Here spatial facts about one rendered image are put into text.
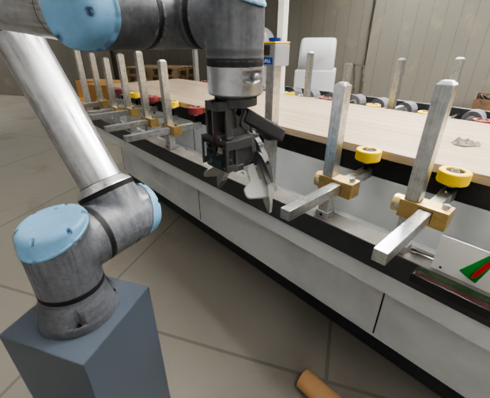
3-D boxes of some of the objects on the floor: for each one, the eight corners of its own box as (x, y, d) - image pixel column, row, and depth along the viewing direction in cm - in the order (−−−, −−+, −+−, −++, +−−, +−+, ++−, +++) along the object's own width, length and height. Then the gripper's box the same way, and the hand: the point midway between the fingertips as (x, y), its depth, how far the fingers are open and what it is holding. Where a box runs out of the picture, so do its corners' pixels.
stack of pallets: (200, 108, 630) (197, 65, 592) (181, 116, 560) (176, 68, 523) (152, 105, 661) (146, 64, 623) (128, 112, 591) (120, 66, 554)
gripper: (178, 92, 53) (187, 193, 63) (254, 108, 40) (253, 231, 50) (216, 88, 59) (220, 181, 68) (295, 101, 46) (287, 214, 55)
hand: (245, 199), depth 60 cm, fingers open, 14 cm apart
